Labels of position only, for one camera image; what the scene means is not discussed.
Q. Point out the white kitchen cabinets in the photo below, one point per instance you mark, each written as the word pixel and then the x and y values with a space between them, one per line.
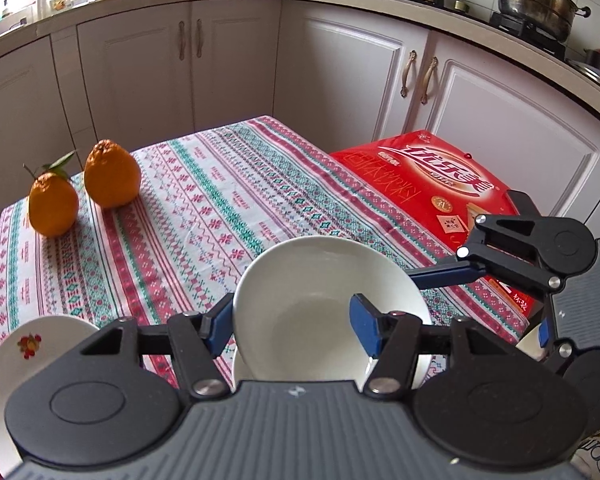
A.
pixel 330 70

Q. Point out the white bowl with grey pattern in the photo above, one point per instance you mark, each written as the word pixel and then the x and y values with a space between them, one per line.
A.
pixel 305 280

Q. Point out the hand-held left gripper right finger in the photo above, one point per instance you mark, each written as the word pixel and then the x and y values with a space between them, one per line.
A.
pixel 367 325

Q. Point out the patterned red green tablecloth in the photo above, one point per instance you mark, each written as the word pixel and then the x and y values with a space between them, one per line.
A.
pixel 205 200

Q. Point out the white bowl with pink flowers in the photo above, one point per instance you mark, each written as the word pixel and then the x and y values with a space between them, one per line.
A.
pixel 240 370

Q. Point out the deep white plate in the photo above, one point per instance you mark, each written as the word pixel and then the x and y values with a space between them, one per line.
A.
pixel 10 385

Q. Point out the red gift box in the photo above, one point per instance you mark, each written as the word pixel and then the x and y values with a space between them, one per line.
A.
pixel 405 180

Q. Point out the steel pot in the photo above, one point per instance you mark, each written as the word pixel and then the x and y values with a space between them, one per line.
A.
pixel 535 0

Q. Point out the black phone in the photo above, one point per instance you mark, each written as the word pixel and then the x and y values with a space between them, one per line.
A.
pixel 525 204

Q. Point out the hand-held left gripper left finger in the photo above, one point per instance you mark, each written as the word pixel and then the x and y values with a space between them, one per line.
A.
pixel 219 325

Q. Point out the orange with leaf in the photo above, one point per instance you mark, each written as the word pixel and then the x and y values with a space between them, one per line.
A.
pixel 55 205

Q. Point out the orange without leaf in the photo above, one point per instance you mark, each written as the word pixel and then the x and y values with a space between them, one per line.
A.
pixel 112 175

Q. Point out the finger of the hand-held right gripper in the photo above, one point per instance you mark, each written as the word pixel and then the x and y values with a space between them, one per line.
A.
pixel 544 335
pixel 445 272

